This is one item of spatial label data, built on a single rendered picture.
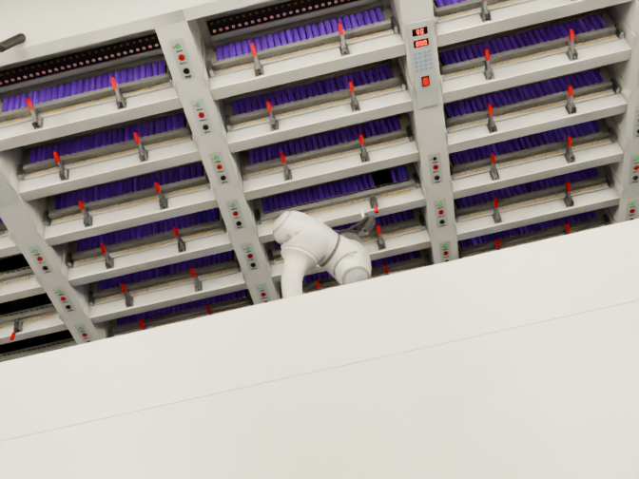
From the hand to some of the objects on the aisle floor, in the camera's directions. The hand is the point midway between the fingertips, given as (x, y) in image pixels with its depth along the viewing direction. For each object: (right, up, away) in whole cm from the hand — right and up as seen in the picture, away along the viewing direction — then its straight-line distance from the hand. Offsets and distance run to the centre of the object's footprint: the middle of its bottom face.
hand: (340, 218), depth 217 cm
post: (-84, -89, +90) cm, 152 cm away
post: (+52, -58, +85) cm, 115 cm away
